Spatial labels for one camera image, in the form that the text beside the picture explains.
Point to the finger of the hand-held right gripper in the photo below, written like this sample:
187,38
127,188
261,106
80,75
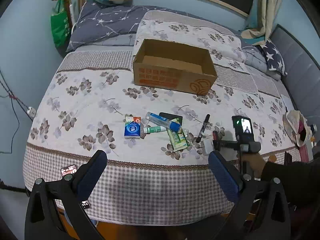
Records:
225,144

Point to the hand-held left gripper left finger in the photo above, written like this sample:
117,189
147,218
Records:
93,170

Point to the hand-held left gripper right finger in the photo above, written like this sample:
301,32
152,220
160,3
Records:
222,177

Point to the small clear round container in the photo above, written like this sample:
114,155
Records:
207,147

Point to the black marker pen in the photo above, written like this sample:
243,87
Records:
203,128

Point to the green tissue packet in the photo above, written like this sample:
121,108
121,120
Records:
178,141

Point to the blue tissue packet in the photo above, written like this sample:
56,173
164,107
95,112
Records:
132,130

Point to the black smartphone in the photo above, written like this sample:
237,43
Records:
172,116

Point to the small orange green packet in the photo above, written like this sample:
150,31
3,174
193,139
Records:
133,118

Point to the clear bottle blue cap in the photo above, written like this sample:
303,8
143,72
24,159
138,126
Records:
160,118

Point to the green toothpaste tube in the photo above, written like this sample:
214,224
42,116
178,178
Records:
153,129

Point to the brown cardboard box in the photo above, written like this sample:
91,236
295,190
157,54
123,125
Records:
160,77

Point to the person's right forearm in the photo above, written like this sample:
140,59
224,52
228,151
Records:
295,182

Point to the person's right hand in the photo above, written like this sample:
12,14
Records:
253,163

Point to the small dark red item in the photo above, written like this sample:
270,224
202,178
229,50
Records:
214,135

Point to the lit phone screen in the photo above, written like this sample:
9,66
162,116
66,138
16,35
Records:
68,170

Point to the small lit device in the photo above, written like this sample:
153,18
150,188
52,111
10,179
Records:
85,204

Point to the cream cloth bag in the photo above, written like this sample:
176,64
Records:
295,125

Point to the pink red cloth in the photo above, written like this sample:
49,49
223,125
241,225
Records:
304,153

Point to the light grey pillow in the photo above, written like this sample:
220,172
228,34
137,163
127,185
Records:
256,60

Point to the dark pillow white stars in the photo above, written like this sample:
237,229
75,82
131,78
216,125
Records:
273,55

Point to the white power plug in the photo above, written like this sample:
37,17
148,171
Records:
31,111

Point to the grey padded panel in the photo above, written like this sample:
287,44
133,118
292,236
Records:
300,62

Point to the floral padded pillow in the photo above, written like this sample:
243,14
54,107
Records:
187,35

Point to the beige blue curtain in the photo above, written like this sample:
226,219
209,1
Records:
268,7

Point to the grey star print pillow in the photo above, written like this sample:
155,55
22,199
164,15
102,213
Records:
107,25

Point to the green shopping bag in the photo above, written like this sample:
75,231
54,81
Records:
60,27

